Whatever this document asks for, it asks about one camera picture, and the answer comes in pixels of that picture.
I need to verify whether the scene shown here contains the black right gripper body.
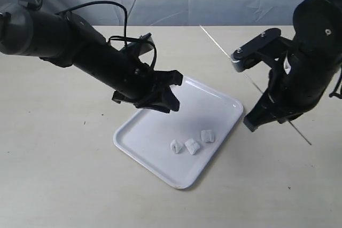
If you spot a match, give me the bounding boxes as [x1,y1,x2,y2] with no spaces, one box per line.
[258,36,297,121]

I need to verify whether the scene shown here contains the white rectangular plastic tray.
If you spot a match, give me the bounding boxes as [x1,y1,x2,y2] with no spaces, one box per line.
[113,76,244,189]

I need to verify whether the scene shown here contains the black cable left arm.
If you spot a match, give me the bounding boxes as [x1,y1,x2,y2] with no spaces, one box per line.
[57,0,158,71]

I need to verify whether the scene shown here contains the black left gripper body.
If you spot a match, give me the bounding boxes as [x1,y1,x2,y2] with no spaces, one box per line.
[112,68,183,104]

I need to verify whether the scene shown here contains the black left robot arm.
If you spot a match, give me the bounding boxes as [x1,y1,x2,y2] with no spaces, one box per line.
[1,4,183,113]

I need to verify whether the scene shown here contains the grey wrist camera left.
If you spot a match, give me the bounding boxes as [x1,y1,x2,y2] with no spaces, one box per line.
[126,33,154,57]

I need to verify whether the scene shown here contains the thin metal skewer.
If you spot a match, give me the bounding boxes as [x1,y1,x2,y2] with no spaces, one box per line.
[199,25,312,146]

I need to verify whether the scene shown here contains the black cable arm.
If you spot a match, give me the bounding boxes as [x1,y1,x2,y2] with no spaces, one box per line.
[328,62,342,99]
[57,0,158,71]

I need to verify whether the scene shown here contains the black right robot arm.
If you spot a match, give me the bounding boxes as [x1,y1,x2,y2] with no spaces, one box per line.
[243,0,341,132]

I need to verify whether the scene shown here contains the white marshmallow piece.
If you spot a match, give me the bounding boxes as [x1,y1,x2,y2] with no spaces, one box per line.
[200,130,215,143]
[185,138,200,155]
[170,139,184,154]

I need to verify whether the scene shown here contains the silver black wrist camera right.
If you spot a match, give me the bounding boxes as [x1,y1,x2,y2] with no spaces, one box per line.
[230,28,281,73]

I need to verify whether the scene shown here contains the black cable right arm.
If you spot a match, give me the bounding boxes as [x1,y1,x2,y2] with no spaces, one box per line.
[328,62,342,99]

